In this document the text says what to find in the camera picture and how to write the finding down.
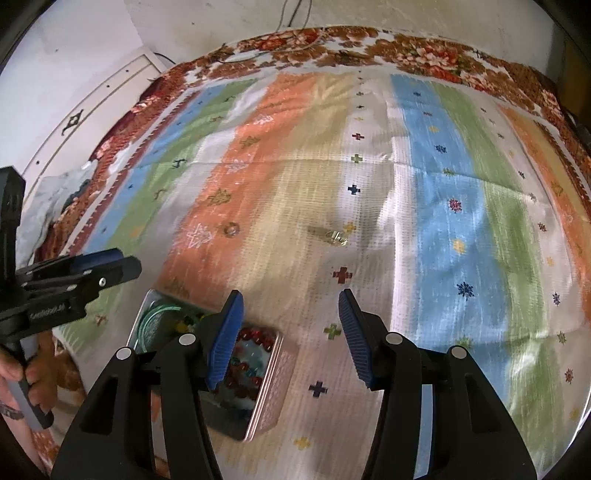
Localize person's left hand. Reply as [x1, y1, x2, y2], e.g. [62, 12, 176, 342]
[0, 344, 59, 415]

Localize yellow and black beaded bracelet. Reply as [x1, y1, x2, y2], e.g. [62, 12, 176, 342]
[173, 314, 207, 336]

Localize dark wooden panel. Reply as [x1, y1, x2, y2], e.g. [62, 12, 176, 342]
[540, 0, 591, 155]

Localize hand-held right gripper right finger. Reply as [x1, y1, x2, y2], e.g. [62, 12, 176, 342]
[338, 288, 539, 480]

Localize person's left forearm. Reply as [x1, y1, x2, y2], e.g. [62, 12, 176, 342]
[0, 397, 47, 476]

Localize striped pastel mat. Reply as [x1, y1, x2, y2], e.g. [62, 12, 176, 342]
[55, 69, 591, 480]

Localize rectangular metal tin box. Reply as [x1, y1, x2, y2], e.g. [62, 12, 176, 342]
[126, 289, 284, 442]

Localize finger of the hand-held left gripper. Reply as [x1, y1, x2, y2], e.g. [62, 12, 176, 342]
[23, 248, 123, 283]
[68, 257, 143, 296]

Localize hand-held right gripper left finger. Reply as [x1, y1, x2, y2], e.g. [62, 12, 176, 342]
[51, 290, 245, 480]

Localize white wooden headboard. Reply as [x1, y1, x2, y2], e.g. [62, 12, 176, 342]
[21, 51, 168, 204]

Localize multicolour beaded bracelet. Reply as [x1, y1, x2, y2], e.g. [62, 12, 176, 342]
[228, 355, 265, 385]

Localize red beaded bracelet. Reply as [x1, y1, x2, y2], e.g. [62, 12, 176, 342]
[221, 325, 274, 403]

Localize clear plastic bag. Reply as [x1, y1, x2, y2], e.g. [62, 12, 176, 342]
[21, 161, 101, 250]

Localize green jade bangle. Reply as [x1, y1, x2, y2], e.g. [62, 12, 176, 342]
[140, 299, 186, 348]

